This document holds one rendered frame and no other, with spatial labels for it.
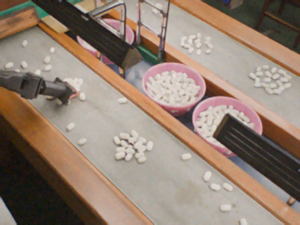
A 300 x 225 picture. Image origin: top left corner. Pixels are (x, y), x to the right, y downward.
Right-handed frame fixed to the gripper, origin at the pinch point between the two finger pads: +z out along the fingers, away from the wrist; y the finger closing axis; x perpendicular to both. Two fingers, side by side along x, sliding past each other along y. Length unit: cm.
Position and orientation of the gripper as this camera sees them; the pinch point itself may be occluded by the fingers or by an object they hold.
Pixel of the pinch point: (76, 93)
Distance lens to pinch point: 148.0
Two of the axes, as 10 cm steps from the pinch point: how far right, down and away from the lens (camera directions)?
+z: 4.9, 0.8, 8.7
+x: -5.2, 8.3, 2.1
